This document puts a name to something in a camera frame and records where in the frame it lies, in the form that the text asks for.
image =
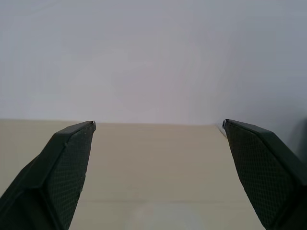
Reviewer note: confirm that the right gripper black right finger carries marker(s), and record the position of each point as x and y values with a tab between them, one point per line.
271	179

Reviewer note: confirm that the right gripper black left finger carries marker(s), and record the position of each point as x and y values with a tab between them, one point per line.
43	187

